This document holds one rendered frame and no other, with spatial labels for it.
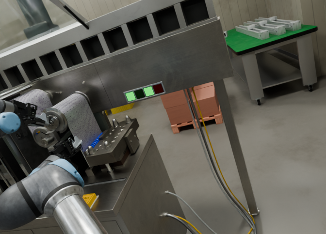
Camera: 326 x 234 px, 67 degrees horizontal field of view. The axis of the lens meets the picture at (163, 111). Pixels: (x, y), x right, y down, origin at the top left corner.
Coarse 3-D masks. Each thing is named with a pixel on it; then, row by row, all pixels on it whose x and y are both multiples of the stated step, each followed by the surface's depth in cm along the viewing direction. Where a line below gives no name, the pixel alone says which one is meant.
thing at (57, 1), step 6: (54, 0) 118; (60, 0) 121; (60, 6) 122; (66, 6) 121; (66, 12) 127; (72, 12) 125; (78, 18) 129; (84, 18) 138; (78, 24) 139; (84, 24) 133; (48, 36) 146; (36, 42) 149; (18, 48) 154; (6, 54) 157
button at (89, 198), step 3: (84, 195) 114; (87, 195) 113; (90, 195) 112; (93, 195) 111; (84, 198) 111; (87, 198) 111; (90, 198) 110; (93, 198) 111; (87, 201) 108; (90, 201) 108; (93, 201) 110; (87, 204) 107; (90, 204) 108
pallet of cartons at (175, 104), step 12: (204, 84) 397; (168, 96) 343; (180, 96) 339; (192, 96) 361; (204, 96) 343; (216, 96) 362; (168, 108) 350; (180, 108) 346; (192, 108) 344; (204, 108) 341; (216, 108) 338; (180, 120) 354; (192, 120) 350; (204, 120) 344; (216, 120) 341
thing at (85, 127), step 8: (88, 112) 144; (80, 120) 136; (88, 120) 143; (72, 128) 128; (80, 128) 134; (88, 128) 141; (96, 128) 148; (80, 136) 132; (88, 136) 139; (96, 136) 146; (88, 144) 137
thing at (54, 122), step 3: (48, 117) 123; (51, 117) 123; (54, 117) 123; (48, 120) 124; (51, 120) 124; (54, 120) 123; (57, 120) 123; (51, 123) 124; (54, 123) 124; (57, 123) 123; (48, 126) 125; (51, 126) 125; (54, 126) 125; (57, 126) 124
